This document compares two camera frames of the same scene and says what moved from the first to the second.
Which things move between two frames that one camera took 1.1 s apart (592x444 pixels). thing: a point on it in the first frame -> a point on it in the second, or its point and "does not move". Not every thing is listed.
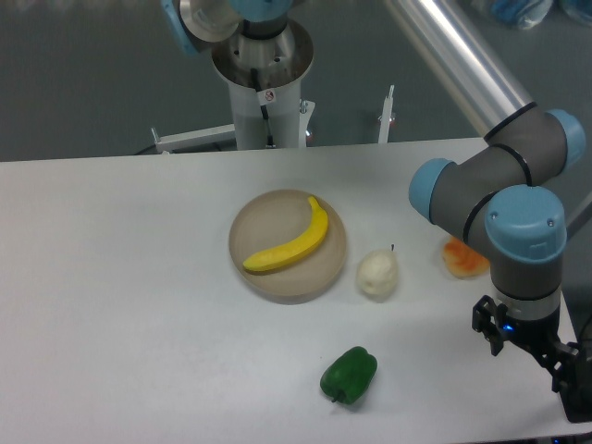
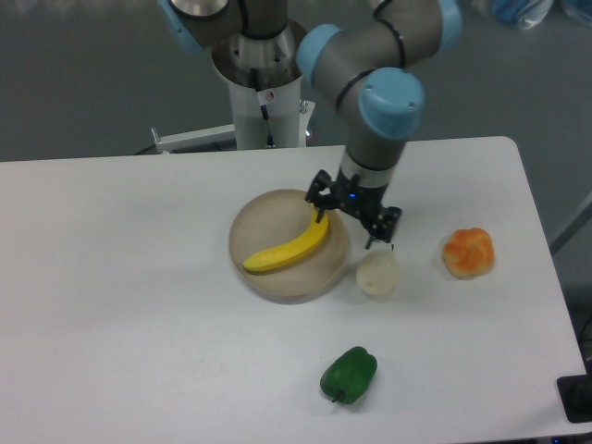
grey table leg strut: x=580 y=218 does not move
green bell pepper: x=347 y=376 does not move
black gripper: x=561 y=360 -> x=361 y=202
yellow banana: x=278 y=256 does not move
